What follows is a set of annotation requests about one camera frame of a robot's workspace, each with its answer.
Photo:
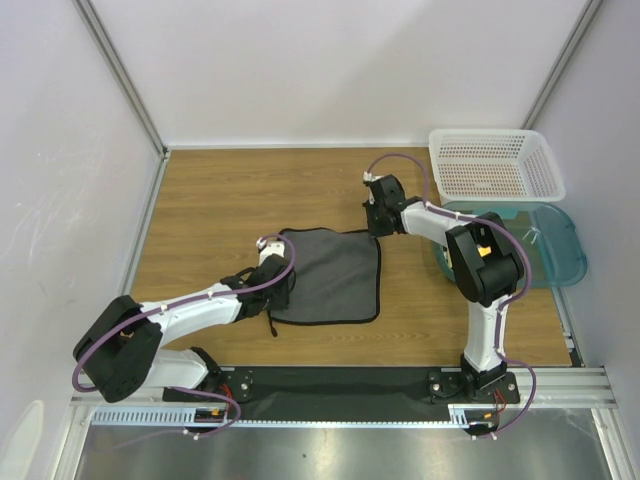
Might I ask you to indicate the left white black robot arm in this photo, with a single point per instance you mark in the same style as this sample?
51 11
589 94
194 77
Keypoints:
125 349

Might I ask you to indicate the white perforated plastic basket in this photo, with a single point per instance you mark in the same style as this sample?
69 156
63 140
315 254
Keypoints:
501 165

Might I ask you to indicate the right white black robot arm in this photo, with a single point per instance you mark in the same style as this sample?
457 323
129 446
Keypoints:
485 263

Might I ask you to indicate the left grey cable duct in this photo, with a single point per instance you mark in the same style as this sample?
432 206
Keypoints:
192 417

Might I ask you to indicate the right grey cable duct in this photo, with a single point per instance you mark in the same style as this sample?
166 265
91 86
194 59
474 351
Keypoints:
471 415

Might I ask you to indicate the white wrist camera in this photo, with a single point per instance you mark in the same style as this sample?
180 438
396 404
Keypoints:
267 247
369 177

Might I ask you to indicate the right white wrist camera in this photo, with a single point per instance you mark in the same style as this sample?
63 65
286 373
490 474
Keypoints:
369 177

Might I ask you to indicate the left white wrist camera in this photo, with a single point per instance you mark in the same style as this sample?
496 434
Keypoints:
267 247

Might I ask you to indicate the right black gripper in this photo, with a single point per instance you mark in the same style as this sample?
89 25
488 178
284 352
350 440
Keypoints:
375 220

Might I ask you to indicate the white object at left edge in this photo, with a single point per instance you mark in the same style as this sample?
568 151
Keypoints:
19 448

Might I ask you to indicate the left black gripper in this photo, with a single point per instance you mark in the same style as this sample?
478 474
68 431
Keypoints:
283 300

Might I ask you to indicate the grey cable duct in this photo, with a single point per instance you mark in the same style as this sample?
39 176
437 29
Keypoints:
192 417
471 415

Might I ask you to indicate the teal transparent plastic tray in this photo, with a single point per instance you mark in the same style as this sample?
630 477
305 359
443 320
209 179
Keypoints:
546 233

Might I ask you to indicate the aluminium frame rail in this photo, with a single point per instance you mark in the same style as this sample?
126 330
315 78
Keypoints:
550 387

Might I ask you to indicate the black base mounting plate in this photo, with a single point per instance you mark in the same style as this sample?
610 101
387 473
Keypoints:
347 408

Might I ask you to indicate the yellow and black towel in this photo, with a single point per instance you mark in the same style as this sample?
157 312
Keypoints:
484 251

